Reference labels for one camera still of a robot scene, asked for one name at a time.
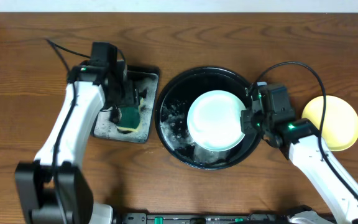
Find green and yellow sponge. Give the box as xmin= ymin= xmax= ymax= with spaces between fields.
xmin=116 ymin=98 xmax=144 ymax=132

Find mint green plate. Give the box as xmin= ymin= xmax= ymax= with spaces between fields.
xmin=187 ymin=90 xmax=246 ymax=152

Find yellow plate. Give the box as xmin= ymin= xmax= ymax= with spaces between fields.
xmin=301 ymin=95 xmax=358 ymax=151

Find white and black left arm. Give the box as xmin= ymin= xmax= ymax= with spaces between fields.
xmin=14 ymin=60 xmax=127 ymax=223

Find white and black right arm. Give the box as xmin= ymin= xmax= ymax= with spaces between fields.
xmin=240 ymin=109 xmax=358 ymax=223

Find black rectangular soapy water tray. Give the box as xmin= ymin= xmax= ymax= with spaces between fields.
xmin=91 ymin=65 xmax=159 ymax=144

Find round black tray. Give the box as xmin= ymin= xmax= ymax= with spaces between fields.
xmin=155 ymin=67 xmax=261 ymax=170

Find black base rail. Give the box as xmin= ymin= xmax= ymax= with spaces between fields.
xmin=116 ymin=205 xmax=338 ymax=224

